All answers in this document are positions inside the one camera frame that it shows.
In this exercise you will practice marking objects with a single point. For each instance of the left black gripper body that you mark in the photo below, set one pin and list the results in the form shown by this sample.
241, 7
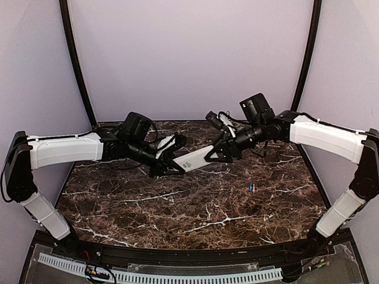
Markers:
160, 165

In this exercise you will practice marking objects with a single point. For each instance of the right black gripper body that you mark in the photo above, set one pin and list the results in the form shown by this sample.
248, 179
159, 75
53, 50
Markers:
235, 149

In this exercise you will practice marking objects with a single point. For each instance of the white remote control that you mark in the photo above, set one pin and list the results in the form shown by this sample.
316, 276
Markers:
194, 160

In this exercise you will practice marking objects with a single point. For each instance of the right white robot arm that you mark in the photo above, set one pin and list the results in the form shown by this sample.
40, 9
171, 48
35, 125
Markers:
357, 146

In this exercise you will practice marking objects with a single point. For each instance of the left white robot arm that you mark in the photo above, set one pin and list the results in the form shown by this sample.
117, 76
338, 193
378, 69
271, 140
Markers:
125, 141

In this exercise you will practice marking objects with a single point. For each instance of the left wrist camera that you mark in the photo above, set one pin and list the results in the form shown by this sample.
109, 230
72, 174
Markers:
171, 143

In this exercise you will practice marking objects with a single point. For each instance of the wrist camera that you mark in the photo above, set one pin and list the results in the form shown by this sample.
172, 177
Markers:
221, 122
171, 143

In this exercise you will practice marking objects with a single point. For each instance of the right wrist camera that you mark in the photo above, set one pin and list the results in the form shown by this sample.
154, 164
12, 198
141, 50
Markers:
221, 122

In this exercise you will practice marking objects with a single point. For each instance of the black front rail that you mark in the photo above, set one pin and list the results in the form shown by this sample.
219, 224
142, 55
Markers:
280, 255

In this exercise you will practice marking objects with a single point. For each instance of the white slotted cable duct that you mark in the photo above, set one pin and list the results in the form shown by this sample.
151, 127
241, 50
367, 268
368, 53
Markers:
143, 273

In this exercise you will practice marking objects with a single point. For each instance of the right black frame post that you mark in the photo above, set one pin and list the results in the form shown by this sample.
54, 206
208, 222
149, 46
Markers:
308, 54

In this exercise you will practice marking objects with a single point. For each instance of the black frame post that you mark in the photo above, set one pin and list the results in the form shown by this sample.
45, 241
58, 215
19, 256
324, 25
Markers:
74, 58
308, 54

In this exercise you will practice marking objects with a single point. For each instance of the left black frame post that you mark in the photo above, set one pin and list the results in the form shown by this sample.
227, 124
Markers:
74, 58

